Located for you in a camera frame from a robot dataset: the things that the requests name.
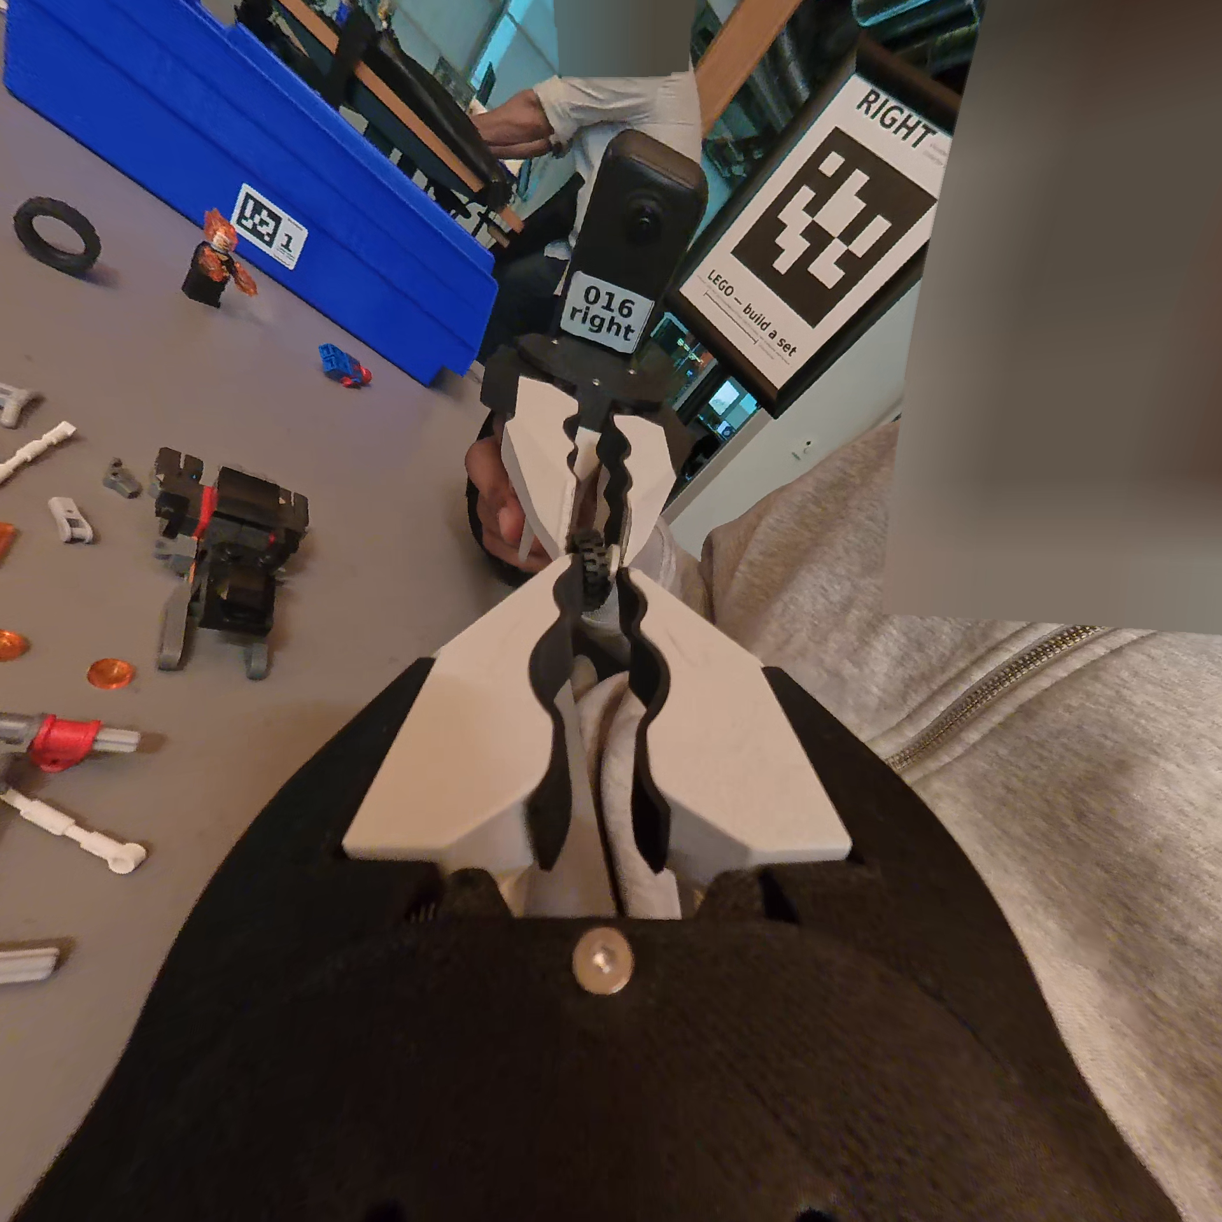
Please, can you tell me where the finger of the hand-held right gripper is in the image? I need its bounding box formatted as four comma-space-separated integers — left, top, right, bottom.
594, 413, 672, 565
504, 375, 587, 561

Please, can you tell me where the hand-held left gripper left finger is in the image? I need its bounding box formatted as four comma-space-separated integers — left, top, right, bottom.
342, 558, 587, 903

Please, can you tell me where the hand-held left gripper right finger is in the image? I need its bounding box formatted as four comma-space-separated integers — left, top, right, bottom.
616, 567, 854, 887

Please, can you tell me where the thin black lego tire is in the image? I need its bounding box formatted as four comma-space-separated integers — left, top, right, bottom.
571, 532, 619, 612

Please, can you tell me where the red lego connector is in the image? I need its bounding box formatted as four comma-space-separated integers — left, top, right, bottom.
25, 711, 146, 775

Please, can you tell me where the black lego motorcycle build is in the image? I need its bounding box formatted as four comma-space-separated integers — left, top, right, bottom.
152, 445, 313, 682

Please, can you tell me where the white flexible lego tube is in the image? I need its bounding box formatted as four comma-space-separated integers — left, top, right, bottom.
0, 418, 150, 875

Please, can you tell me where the flame lego minifigure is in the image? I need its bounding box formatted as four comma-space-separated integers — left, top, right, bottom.
181, 206, 261, 309

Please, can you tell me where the wide black lego tire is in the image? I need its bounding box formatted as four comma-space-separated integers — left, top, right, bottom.
12, 194, 102, 279

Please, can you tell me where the person's right hand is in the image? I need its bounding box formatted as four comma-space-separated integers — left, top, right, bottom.
464, 431, 563, 586

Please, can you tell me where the wooden ceiling beam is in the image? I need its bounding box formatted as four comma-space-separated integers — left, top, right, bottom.
694, 0, 805, 136

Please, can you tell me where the black white marker sign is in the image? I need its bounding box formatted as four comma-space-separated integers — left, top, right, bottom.
667, 33, 962, 418

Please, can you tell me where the wooden office desk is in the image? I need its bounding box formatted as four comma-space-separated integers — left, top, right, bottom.
237, 0, 528, 237

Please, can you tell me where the blue plastic bin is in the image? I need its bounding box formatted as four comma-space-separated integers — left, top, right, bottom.
5, 0, 501, 386

